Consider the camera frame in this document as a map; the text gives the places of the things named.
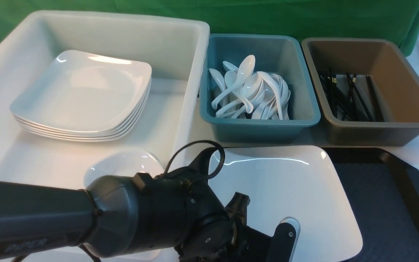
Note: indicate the large white square plate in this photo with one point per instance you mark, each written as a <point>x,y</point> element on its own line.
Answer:
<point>293,181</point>

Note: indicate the large white plastic tub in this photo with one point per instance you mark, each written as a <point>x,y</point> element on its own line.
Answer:
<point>175,49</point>

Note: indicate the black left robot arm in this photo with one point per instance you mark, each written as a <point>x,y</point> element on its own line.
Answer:
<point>117,216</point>

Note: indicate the stack of white plates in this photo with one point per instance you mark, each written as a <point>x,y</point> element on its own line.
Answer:
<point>84,97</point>

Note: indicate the black chopsticks in bin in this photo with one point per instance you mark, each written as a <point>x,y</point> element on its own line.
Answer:
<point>351,97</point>

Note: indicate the black serving tray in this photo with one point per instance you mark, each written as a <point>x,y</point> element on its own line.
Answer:
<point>383,191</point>

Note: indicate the green backdrop cloth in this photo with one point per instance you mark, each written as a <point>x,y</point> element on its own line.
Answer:
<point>394,20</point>

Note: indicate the teal plastic bin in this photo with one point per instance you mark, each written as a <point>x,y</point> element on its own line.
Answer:
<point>274,54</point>

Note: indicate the brown plastic bin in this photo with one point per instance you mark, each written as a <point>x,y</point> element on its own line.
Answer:
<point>396,82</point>

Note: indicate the pile of white spoons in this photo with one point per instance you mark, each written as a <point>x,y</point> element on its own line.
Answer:
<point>260,96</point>

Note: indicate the stack of white bowls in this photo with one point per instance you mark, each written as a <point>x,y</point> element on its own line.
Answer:
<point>124,163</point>

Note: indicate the white ceramic spoon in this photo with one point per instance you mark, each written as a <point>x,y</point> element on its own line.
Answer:
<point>244,72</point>

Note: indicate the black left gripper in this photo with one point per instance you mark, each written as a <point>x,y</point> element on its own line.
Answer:
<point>229,239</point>

